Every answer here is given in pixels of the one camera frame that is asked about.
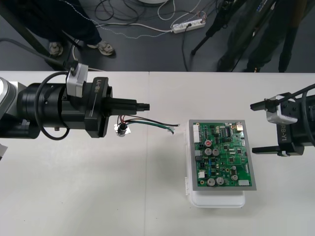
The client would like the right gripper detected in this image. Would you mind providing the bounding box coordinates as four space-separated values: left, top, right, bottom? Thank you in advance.
250 98 315 157

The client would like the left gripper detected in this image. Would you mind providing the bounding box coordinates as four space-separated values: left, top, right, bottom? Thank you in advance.
83 77 151 139

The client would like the red black green cable bundle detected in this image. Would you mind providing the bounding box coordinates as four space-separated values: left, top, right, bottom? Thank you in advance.
113 114 182 137

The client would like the green circuit board grey frame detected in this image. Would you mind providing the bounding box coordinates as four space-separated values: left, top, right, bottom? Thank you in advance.
188 119 258 192

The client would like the dark thick-legged tripod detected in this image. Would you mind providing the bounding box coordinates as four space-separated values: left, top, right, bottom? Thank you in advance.
217 0 307 73

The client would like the person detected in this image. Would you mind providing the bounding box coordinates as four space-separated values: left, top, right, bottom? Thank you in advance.
14 0 117 57

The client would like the white power strip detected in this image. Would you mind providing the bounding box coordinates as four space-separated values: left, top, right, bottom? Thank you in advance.
171 19 206 34

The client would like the black tripod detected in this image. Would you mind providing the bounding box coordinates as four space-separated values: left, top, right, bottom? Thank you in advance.
190 0 247 56

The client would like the black slanted desk leg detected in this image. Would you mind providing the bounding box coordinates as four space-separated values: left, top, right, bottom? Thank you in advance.
0 2 69 72

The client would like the black floor cable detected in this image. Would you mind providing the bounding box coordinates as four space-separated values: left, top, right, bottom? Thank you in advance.
181 23 192 72

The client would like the white power cord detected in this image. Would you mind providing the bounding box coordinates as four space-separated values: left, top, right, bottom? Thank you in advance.
72 22 173 72

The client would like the thin white twisted cable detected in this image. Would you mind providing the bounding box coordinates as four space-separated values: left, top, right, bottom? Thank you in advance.
59 0 173 39

